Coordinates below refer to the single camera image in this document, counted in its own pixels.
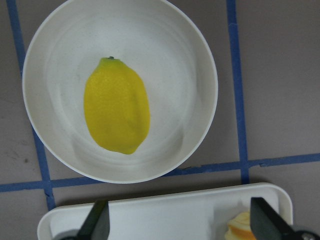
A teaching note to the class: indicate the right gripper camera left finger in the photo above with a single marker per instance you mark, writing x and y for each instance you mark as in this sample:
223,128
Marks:
97,223

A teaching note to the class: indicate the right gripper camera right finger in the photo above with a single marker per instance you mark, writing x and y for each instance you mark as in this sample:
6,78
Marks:
266,223

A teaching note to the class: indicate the yellow lemon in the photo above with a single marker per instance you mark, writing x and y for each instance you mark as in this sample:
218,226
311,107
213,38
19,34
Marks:
116,107

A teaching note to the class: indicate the white rectangular tray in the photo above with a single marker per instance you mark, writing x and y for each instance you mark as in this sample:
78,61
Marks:
193,215

